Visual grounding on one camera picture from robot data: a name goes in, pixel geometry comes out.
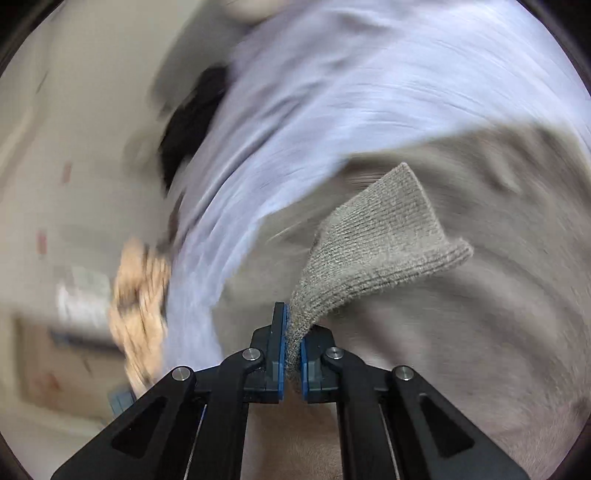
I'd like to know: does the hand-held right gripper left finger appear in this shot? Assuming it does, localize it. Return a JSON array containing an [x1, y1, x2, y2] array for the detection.
[[51, 302, 288, 480]]

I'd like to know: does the white wardrobe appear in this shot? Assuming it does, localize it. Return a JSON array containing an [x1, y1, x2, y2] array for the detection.
[[0, 18, 185, 324]]

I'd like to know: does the tan patterned plush cloth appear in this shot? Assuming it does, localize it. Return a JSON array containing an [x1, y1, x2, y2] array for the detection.
[[107, 237, 172, 394]]

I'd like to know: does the black cloth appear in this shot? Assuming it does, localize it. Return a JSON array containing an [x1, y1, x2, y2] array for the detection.
[[158, 66, 230, 191]]

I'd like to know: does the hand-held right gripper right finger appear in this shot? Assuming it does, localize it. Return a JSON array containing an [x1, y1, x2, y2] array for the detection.
[[300, 324, 530, 480]]

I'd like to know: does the beige knitted garment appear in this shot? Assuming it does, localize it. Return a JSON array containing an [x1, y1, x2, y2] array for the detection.
[[210, 124, 591, 480]]

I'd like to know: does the lavender bed sheet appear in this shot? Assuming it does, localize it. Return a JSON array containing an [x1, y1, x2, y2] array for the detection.
[[161, 0, 591, 372]]

